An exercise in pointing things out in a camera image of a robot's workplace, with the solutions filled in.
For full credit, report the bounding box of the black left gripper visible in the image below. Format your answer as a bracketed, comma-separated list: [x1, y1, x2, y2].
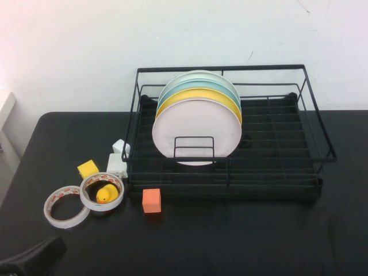
[0, 235, 68, 276]

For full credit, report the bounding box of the white cube charger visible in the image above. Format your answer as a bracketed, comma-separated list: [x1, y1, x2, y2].
[112, 139, 132, 158]

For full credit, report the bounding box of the white wall trim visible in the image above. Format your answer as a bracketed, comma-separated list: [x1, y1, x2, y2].
[0, 91, 17, 130]

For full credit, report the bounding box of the teal plate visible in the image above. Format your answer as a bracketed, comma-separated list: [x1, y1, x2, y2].
[157, 79, 241, 109]

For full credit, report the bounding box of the pink plate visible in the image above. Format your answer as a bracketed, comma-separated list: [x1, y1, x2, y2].
[151, 98, 242, 167]

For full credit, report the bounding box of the black wire dish rack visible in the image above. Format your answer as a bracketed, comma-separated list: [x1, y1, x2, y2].
[121, 64, 337, 200]

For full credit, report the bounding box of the yellow plate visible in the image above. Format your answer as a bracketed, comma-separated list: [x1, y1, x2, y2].
[155, 87, 243, 126]

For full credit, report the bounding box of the yellow foam block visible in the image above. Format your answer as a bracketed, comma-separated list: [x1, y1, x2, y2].
[76, 160, 99, 179]

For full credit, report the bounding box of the clear tape roll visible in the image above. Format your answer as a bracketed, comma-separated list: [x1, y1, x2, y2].
[43, 185, 90, 230]
[79, 171, 126, 211]

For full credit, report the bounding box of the yellow rubber duck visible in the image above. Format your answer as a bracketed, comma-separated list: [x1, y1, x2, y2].
[95, 183, 120, 205]

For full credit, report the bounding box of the orange cube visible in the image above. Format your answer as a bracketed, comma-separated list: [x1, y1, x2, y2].
[141, 188, 162, 214]

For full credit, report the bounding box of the white flat power adapter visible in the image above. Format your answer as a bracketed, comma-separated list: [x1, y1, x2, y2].
[106, 153, 129, 179]

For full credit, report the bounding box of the black plastic drip tray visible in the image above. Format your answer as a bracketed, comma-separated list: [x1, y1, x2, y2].
[128, 93, 324, 202]

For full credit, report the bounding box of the pale green plate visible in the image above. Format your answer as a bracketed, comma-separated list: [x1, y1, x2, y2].
[158, 70, 241, 98]

